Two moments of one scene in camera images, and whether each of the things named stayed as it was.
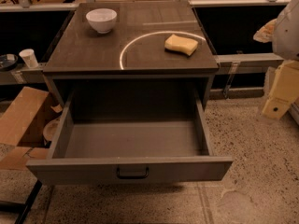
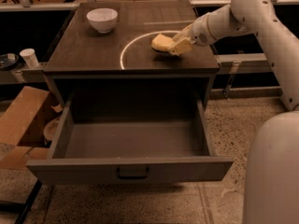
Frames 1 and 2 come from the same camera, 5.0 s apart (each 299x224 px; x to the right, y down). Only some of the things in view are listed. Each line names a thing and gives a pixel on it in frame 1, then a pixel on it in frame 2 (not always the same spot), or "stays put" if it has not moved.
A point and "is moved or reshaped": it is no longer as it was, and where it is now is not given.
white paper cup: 28,55 stays put
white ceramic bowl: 102,20 stays put
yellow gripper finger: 265,34 → 199,32
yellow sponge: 182,44 is moved or reshaped
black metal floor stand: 22,209 stays put
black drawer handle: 132,176 stays put
